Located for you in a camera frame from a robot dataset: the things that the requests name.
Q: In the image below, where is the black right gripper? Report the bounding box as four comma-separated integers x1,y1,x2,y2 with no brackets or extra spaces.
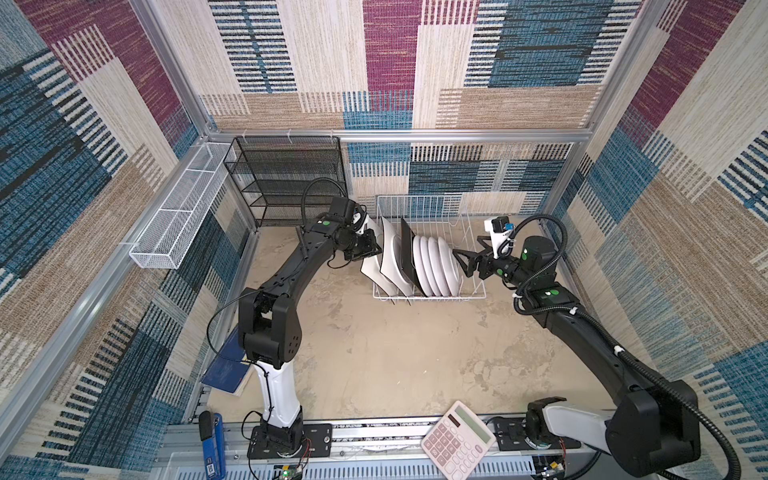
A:
452,234,532,289

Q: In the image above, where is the white square plate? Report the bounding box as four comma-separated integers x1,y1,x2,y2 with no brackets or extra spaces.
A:
381,218,414,297
361,216,399,297

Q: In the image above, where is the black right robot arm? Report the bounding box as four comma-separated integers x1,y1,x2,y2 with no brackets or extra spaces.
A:
453,233,706,478

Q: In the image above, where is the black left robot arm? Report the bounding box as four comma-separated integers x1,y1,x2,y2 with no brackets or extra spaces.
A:
237,197,381,453

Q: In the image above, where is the black mesh shelf rack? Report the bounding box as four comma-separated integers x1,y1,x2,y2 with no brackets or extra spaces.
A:
224,136,348,227

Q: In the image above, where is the white round plate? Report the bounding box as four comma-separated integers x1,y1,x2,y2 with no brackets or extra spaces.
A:
420,236,442,297
438,237,462,297
412,235,434,298
428,237,452,297

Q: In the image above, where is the black square plate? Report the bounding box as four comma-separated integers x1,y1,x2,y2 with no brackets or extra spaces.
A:
400,218,427,298

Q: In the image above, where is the pink calculator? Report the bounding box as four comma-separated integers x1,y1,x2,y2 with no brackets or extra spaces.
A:
421,401,495,480

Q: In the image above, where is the blue book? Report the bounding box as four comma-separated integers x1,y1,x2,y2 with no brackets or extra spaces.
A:
201,329,252,397

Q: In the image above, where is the blue utility tool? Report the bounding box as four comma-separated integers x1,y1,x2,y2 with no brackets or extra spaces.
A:
198,410,226,480

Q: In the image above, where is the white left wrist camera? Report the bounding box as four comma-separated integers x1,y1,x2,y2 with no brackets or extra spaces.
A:
352,210,369,235

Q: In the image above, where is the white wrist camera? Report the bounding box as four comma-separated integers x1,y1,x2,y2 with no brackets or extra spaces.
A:
352,210,369,235
487,215,515,259

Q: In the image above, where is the white wire dish rack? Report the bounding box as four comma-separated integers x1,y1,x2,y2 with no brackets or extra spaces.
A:
371,194,487,304

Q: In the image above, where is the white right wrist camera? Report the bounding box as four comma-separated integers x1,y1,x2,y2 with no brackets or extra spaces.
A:
487,215,515,259

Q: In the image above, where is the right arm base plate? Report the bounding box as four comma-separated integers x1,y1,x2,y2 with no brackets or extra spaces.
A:
486,416,582,452

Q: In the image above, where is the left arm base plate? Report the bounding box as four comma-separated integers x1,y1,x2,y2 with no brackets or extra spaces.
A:
247,423,333,460

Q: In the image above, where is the aluminium front rail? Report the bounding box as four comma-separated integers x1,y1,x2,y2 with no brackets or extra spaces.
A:
149,410,667,480

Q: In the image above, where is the white wire wall basket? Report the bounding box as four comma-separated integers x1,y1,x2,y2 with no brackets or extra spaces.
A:
129,143,229,270

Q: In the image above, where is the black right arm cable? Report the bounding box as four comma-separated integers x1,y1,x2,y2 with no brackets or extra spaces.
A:
507,213,743,480

